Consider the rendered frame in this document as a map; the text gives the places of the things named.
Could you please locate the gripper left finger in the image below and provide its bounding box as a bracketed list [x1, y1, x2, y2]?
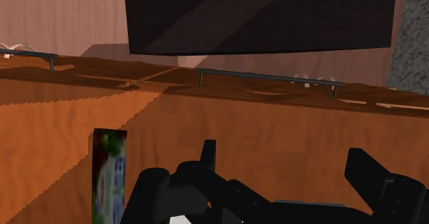
[120, 139, 273, 224]

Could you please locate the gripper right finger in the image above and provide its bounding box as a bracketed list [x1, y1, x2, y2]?
[344, 147, 429, 224]

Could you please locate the green and white printed box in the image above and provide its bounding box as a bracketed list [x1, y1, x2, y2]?
[91, 127, 128, 224]

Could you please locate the brown wooden chest of drawers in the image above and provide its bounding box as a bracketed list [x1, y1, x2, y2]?
[0, 47, 429, 224]

